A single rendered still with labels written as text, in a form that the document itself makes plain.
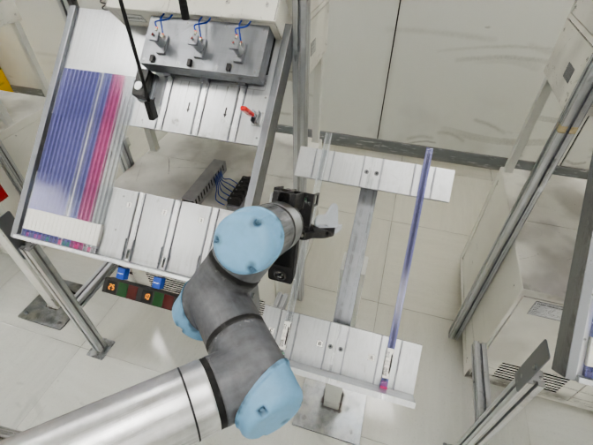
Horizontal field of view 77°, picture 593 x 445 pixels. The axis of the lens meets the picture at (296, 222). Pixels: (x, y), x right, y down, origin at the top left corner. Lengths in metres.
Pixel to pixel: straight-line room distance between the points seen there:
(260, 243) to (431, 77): 2.29
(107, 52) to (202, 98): 0.35
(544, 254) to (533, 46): 1.50
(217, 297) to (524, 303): 1.02
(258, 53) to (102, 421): 0.85
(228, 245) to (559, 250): 1.18
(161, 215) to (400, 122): 2.02
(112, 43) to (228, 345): 1.06
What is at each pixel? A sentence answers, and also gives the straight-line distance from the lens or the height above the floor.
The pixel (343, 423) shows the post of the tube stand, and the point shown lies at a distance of 1.56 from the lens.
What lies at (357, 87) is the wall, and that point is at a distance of 2.68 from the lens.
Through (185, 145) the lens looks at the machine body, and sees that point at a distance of 1.74.
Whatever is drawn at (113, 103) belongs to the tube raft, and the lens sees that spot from 1.22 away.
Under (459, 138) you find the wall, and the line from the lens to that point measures 2.81.
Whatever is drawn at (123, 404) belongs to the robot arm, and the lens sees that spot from 0.41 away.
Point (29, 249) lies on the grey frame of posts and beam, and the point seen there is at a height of 0.64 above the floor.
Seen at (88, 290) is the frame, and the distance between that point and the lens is 1.66.
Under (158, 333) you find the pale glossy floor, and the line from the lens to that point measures 1.83.
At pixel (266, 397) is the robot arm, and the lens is 0.40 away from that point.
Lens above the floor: 1.48
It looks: 43 degrees down
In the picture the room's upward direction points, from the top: straight up
